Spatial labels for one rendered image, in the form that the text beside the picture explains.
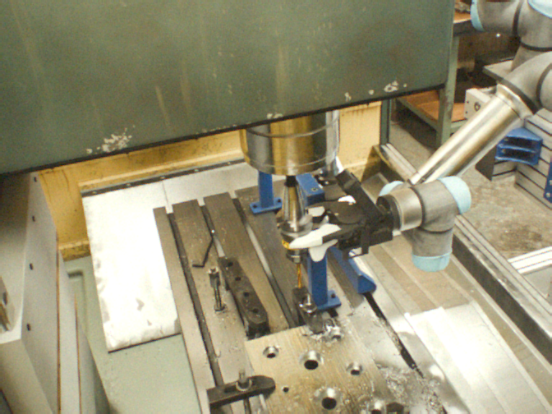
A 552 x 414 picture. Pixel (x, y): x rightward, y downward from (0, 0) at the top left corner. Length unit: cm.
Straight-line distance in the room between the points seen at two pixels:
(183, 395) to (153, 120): 107
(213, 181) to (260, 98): 133
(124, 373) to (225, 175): 74
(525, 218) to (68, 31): 293
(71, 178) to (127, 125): 134
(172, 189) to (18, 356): 135
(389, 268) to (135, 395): 80
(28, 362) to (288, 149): 45
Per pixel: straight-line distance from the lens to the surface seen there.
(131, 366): 184
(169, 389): 175
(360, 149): 232
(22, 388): 88
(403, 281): 181
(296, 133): 90
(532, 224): 339
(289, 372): 125
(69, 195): 215
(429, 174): 132
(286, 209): 104
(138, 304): 192
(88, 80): 76
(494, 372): 165
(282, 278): 158
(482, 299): 189
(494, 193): 358
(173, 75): 77
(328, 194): 131
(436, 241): 122
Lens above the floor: 195
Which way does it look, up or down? 34 degrees down
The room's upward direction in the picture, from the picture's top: 5 degrees counter-clockwise
